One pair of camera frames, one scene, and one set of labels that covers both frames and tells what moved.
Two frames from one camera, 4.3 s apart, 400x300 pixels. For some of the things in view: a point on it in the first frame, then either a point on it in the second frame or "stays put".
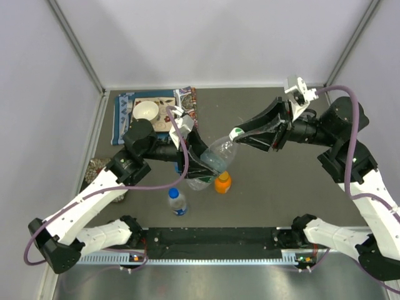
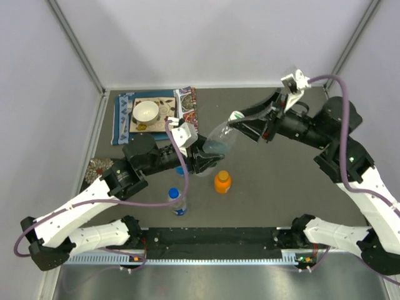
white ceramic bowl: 145,109 stays put
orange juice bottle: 223,182 stays put
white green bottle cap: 235,132 to 236,115
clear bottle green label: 218,154 to 221,140
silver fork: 129,105 stays put
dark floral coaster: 94,167 stays put
